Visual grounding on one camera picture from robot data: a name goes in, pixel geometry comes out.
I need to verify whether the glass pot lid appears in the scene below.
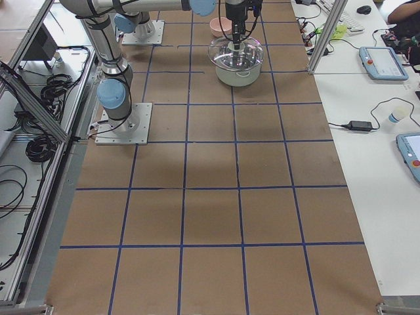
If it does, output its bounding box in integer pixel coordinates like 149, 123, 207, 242
207, 37, 264, 72

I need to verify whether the white cooking pot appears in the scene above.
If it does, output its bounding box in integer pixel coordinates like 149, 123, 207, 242
215, 64, 262, 87

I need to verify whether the pink bowl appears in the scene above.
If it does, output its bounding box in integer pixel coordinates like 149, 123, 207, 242
209, 16, 232, 37

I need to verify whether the white keyboard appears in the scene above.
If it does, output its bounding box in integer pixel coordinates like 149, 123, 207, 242
316, 0, 365, 35

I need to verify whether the black computer mouse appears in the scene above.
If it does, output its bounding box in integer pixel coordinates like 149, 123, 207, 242
356, 5, 371, 15

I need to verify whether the upper blue teach pendant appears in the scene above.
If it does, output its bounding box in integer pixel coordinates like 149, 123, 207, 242
358, 47, 409, 81

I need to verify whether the blue teach pendant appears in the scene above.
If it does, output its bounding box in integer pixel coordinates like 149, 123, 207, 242
358, 47, 409, 81
396, 132, 420, 182

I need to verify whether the black power adapter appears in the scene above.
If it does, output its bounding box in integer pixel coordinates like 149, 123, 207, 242
347, 121, 373, 132

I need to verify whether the paper cup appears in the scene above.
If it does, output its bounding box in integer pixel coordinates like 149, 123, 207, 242
388, 106, 410, 123

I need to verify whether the lower blue teach pendant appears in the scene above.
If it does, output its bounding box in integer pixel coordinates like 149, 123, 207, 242
396, 132, 420, 182

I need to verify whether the aluminium frame post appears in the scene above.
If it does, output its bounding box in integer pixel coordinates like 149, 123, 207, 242
307, 0, 347, 74

